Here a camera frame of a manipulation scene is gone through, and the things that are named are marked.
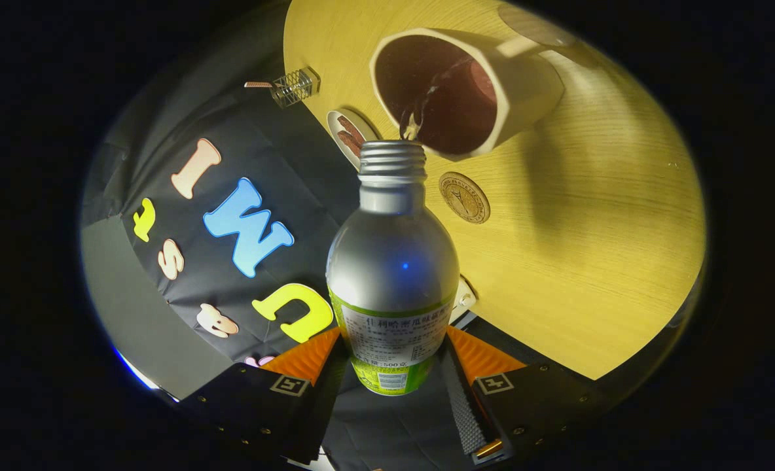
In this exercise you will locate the black backdrop cloth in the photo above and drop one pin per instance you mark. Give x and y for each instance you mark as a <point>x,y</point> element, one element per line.
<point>309,183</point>

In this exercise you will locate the round cork coaster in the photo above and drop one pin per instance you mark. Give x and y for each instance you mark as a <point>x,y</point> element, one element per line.
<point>464,197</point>

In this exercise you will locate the white round plate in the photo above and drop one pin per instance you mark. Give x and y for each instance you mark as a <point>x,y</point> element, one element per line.
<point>335,127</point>

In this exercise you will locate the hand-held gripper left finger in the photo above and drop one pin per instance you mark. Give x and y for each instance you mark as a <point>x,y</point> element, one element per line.
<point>325,405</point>

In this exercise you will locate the silver green juice bottle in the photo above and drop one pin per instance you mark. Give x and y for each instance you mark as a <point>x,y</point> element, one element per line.
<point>393,261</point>

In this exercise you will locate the red meat slice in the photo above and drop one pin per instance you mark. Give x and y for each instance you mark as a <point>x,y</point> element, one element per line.
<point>351,129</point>
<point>348,147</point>

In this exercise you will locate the white toaster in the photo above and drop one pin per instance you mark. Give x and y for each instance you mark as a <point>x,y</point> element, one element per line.
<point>465,297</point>

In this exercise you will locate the wooden table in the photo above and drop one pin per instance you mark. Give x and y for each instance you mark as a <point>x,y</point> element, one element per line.
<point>590,229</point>

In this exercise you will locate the pink striped straw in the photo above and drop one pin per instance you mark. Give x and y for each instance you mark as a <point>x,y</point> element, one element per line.
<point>258,84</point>

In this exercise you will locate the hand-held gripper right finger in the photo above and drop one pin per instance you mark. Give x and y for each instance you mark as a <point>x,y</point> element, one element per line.
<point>466,412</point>

